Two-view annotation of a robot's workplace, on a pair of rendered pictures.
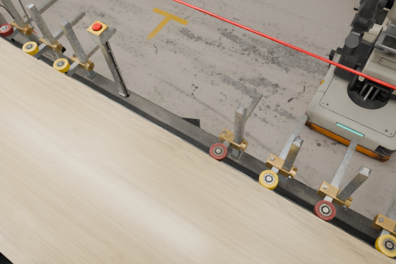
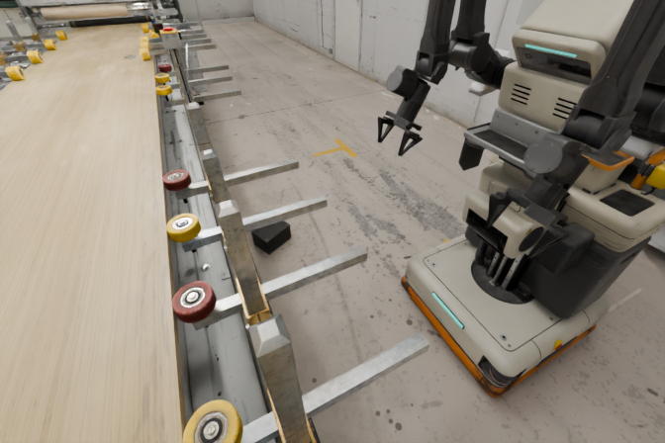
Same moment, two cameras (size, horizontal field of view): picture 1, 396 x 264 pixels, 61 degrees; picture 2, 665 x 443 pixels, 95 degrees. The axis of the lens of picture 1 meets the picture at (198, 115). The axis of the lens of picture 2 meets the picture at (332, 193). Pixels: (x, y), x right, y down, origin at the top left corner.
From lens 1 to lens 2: 1.23 m
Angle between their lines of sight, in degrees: 27
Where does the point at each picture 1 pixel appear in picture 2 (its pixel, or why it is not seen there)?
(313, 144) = (402, 317)
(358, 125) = (461, 308)
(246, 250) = (37, 284)
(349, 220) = not seen: hidden behind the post
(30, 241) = not seen: outside the picture
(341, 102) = (455, 270)
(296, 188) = not seen: hidden behind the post
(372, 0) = (431, 15)
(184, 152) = (146, 165)
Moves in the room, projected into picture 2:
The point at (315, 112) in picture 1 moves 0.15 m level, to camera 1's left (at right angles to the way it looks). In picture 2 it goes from (413, 268) to (383, 257)
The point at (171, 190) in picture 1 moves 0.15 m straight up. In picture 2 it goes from (85, 187) to (57, 143)
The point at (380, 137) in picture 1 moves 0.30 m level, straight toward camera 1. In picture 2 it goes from (488, 342) to (416, 360)
